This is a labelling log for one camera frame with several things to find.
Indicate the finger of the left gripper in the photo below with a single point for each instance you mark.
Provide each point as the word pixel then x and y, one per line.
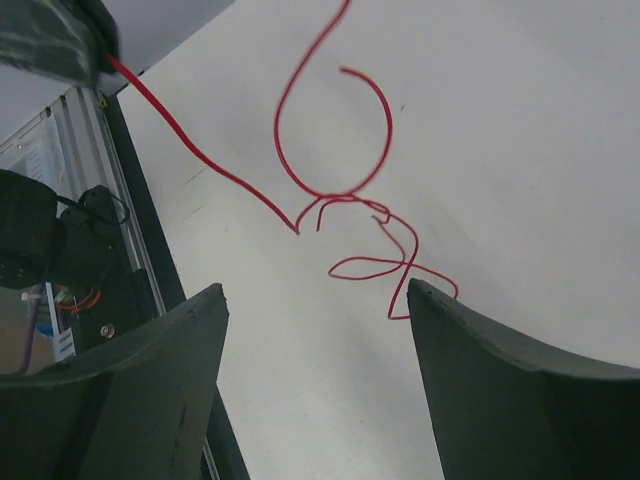
pixel 70 41

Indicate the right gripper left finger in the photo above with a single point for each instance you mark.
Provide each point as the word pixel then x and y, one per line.
pixel 136 407

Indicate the left white cable duct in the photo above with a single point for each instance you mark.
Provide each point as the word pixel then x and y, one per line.
pixel 52 322

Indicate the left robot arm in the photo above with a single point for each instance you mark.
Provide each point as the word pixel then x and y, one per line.
pixel 45 237

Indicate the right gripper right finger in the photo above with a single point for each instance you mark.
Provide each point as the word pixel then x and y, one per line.
pixel 504 405

